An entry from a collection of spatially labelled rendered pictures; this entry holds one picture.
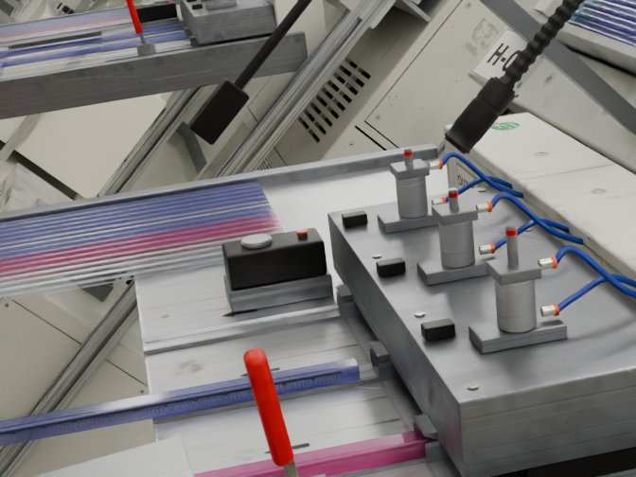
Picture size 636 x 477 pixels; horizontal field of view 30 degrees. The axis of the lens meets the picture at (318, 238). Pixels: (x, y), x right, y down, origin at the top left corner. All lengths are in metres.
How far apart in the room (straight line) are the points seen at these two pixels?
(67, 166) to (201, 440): 4.64
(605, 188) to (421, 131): 1.22
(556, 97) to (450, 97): 0.98
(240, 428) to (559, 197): 0.28
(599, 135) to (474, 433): 0.42
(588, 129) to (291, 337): 0.32
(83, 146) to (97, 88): 3.36
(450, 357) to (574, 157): 0.32
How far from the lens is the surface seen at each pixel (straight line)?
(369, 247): 0.84
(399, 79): 2.04
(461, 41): 2.06
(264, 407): 0.58
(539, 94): 1.13
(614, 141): 0.97
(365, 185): 1.19
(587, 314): 0.71
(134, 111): 5.30
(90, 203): 1.21
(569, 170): 0.91
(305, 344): 0.84
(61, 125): 5.31
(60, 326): 2.09
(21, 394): 2.14
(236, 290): 0.91
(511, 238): 0.65
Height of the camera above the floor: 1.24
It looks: 7 degrees down
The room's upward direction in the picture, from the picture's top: 39 degrees clockwise
